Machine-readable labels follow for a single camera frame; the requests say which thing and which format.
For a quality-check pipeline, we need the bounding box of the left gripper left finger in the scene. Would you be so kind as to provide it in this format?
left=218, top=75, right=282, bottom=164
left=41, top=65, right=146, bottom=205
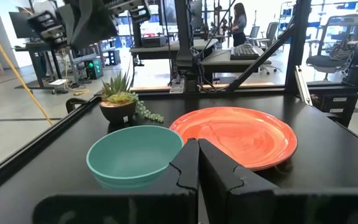
left=32, top=138, right=200, bottom=224

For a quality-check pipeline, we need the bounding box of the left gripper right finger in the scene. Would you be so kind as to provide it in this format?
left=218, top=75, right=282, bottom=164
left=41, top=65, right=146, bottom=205
left=198, top=138, right=358, bottom=224

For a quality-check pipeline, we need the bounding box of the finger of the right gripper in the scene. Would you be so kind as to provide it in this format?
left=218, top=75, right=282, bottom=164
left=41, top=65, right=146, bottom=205
left=56, top=2, right=76, bottom=48
left=70, top=0, right=119, bottom=51

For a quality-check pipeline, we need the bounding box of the teal bowl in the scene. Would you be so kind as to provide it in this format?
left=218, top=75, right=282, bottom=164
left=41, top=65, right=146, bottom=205
left=86, top=124, right=185, bottom=189

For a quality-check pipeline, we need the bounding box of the black desk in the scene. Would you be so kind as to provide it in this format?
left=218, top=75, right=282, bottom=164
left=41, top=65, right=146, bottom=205
left=12, top=41, right=64, bottom=90

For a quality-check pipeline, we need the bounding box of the black monitor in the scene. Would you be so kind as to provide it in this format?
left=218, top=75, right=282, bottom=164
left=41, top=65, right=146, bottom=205
left=8, top=11, right=40, bottom=40
left=158, top=0, right=177, bottom=26

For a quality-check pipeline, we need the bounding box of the black box with blue light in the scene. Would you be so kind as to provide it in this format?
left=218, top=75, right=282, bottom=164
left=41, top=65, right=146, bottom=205
left=107, top=49, right=122, bottom=66

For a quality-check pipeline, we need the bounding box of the orange plate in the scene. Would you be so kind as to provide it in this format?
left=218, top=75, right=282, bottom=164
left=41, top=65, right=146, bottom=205
left=168, top=106, right=298, bottom=172

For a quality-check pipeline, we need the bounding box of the computer tower with green lights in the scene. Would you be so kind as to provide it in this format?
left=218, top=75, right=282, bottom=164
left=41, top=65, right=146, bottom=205
left=84, top=57, right=104, bottom=80

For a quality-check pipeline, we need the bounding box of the white wheeled dolly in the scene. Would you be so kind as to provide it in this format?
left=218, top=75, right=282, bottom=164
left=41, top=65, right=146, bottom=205
left=48, top=78, right=70, bottom=95

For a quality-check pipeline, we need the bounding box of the black electronic box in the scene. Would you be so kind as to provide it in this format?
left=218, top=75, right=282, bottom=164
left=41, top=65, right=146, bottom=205
left=141, top=35, right=168, bottom=49

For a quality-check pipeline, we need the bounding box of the grey desk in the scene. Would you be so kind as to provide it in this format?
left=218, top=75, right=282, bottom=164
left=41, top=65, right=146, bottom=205
left=129, top=39, right=219, bottom=68
left=201, top=46, right=273, bottom=82

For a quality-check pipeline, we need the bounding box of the grey power strip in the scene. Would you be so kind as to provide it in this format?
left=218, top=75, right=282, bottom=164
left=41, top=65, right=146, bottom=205
left=168, top=77, right=186, bottom=94

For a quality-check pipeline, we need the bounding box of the succulent plant in brown pot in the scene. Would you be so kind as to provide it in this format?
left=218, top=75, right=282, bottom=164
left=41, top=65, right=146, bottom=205
left=99, top=70, right=165, bottom=126

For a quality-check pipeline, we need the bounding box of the silver metal bar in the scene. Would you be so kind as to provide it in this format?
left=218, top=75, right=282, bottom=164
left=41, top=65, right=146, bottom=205
left=293, top=65, right=313, bottom=106

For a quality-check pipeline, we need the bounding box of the black keyboard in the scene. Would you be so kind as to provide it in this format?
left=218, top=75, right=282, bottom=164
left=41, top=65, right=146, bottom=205
left=230, top=43, right=261, bottom=61

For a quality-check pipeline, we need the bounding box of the black drawer cabinet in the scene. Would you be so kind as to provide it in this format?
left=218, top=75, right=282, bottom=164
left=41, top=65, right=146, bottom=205
left=310, top=91, right=358, bottom=128

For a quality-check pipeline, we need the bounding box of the grey office chair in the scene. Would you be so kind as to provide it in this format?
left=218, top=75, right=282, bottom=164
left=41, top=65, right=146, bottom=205
left=246, top=25, right=261, bottom=47
left=305, top=14, right=358, bottom=82
left=256, top=21, right=282, bottom=75

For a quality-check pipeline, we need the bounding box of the person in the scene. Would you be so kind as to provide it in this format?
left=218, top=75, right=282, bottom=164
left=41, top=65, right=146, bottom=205
left=231, top=2, right=248, bottom=47

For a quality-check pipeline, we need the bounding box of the striped cushion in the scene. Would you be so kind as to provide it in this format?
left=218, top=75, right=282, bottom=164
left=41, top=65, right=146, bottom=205
left=328, top=34, right=352, bottom=62

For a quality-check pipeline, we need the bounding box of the yellow hose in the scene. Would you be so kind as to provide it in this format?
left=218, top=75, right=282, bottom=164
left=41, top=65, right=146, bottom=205
left=0, top=10, right=54, bottom=126

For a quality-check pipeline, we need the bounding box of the thin yellow cable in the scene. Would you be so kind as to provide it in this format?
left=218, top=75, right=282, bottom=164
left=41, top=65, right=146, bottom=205
left=62, top=49, right=91, bottom=96

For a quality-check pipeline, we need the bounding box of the black clamp handle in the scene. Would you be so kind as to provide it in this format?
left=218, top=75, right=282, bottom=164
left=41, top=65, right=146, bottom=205
left=65, top=97, right=89, bottom=114

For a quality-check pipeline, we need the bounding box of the black table frame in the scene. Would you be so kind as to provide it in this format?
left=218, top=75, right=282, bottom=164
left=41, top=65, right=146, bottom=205
left=0, top=81, right=358, bottom=203

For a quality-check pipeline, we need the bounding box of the black diagonal frame strut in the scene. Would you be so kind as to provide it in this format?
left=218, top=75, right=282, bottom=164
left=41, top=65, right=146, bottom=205
left=225, top=24, right=296, bottom=92

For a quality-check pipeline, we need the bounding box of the black vertical frame post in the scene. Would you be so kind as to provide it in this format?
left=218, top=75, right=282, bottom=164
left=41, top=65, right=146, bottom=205
left=285, top=0, right=312, bottom=91

